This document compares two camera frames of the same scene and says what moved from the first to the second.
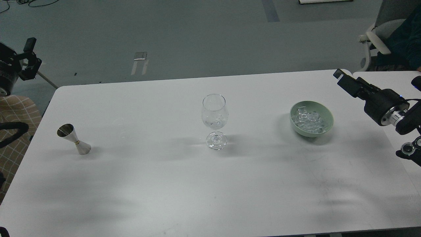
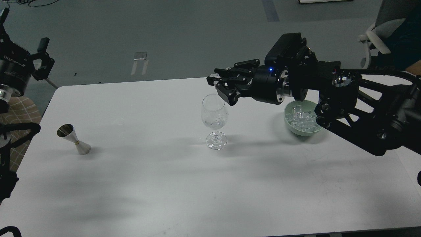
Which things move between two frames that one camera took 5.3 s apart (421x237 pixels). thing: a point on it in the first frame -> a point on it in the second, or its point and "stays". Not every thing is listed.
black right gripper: x=384 y=106 -> x=266 y=84
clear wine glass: x=215 y=114 stays
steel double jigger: x=67 y=131 stays
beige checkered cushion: x=21 y=109 stays
